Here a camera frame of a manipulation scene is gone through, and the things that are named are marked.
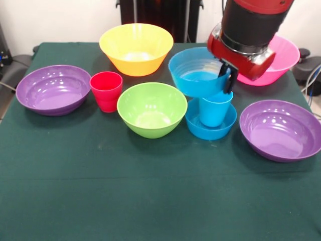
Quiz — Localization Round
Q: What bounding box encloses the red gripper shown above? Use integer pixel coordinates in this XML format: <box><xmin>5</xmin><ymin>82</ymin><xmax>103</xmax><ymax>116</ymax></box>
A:
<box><xmin>207</xmin><ymin>22</ymin><xmax>276</xmax><ymax>94</ymax></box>

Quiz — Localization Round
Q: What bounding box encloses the blue cup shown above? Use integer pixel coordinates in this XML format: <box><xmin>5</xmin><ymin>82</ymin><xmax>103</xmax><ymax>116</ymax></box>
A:
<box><xmin>199</xmin><ymin>90</ymin><xmax>234</xmax><ymax>128</ymax></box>

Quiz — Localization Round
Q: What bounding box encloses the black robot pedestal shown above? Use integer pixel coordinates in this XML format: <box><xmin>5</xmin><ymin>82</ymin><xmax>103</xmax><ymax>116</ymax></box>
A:
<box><xmin>120</xmin><ymin>0</ymin><xmax>204</xmax><ymax>43</ymax></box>

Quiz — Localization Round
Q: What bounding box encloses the red cup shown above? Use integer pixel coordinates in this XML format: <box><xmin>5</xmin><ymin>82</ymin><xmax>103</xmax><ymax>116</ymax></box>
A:
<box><xmin>89</xmin><ymin>71</ymin><xmax>123</xmax><ymax>113</ymax></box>

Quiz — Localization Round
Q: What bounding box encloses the pink bowl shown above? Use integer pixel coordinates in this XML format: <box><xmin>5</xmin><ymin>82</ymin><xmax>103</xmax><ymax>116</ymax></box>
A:
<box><xmin>237</xmin><ymin>35</ymin><xmax>301</xmax><ymax>87</ymax></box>

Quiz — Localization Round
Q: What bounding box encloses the purple bowl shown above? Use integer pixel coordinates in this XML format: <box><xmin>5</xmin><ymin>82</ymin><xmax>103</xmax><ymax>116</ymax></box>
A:
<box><xmin>239</xmin><ymin>99</ymin><xmax>321</xmax><ymax>163</ymax></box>
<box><xmin>15</xmin><ymin>64</ymin><xmax>92</xmax><ymax>117</ymax></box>

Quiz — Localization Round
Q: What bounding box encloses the black computer tower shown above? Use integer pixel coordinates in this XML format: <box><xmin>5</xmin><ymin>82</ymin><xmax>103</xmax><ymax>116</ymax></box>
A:
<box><xmin>0</xmin><ymin>22</ymin><xmax>13</xmax><ymax>73</ymax></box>

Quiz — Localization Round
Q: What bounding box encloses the black knobbed device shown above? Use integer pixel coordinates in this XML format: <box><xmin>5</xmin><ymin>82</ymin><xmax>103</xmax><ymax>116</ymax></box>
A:
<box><xmin>293</xmin><ymin>48</ymin><xmax>321</xmax><ymax>85</ymax></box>

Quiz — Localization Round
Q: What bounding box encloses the blue bowl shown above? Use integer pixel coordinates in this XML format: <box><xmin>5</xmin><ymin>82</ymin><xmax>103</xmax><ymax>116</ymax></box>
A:
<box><xmin>185</xmin><ymin>96</ymin><xmax>238</xmax><ymax>141</ymax></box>
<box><xmin>168</xmin><ymin>47</ymin><xmax>233</xmax><ymax>97</ymax></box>

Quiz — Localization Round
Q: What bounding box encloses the grey cable bundle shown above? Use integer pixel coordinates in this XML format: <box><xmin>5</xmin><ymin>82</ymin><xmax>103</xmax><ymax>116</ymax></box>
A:
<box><xmin>300</xmin><ymin>64</ymin><xmax>321</xmax><ymax>118</ymax></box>

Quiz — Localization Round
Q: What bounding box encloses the orange bowl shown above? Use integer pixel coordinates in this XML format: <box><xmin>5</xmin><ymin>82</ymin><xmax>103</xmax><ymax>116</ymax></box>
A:
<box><xmin>99</xmin><ymin>23</ymin><xmax>174</xmax><ymax>77</ymax></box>

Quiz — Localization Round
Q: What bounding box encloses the dark green tablecloth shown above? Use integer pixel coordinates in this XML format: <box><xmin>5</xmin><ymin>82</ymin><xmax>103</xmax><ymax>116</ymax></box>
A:
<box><xmin>0</xmin><ymin>42</ymin><xmax>321</xmax><ymax>241</ymax></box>

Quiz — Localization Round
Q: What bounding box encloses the green bowl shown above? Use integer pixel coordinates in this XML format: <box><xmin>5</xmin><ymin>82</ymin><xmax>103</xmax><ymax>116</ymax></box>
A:
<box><xmin>117</xmin><ymin>82</ymin><xmax>189</xmax><ymax>140</ymax></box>

